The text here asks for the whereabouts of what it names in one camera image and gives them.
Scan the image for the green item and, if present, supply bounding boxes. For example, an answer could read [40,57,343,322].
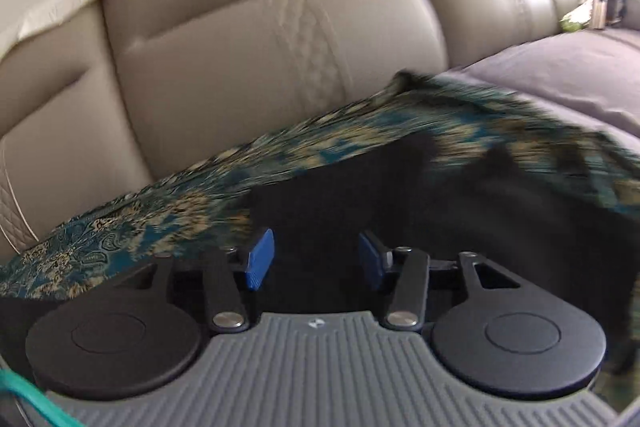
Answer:
[559,3,595,34]

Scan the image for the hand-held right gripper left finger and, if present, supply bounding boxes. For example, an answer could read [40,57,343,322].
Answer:
[117,228,276,334]

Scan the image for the teal cable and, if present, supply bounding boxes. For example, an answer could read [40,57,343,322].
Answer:
[0,368,78,427]

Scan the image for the dark clutter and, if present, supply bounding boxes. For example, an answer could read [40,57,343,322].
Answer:
[584,0,628,28]

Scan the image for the teal and gold patterned blanket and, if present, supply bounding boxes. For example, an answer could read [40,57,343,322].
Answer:
[0,71,640,388]

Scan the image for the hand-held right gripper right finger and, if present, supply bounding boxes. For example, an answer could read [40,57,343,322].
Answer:
[357,231,524,333]

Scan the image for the black pants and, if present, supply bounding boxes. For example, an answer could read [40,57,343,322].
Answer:
[170,133,640,388]

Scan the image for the grey cushion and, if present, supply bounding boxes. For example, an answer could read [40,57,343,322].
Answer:
[450,29,640,142]

